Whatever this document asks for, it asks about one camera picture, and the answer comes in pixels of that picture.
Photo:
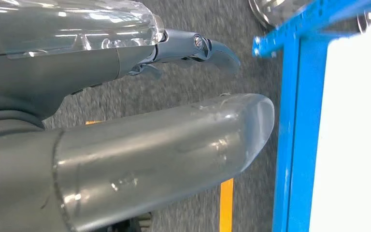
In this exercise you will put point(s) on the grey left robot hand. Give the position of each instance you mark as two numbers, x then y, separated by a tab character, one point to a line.
140	153

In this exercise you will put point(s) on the blue metal shelf rack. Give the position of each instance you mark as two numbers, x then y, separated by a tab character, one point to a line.
300	128

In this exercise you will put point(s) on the yellow floor tape square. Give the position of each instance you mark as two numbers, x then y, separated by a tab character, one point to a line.
226	205

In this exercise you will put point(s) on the chrome barrier post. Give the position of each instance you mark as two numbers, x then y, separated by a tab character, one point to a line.
268	11

